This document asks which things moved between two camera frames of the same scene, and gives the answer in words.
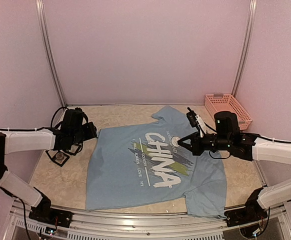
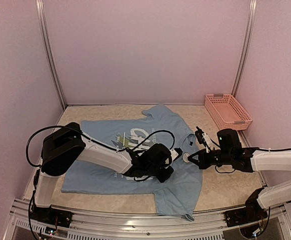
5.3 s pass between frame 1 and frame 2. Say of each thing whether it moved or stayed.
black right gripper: moved
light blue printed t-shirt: moved
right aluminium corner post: stayed
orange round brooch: moved
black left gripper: moved
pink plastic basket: stayed
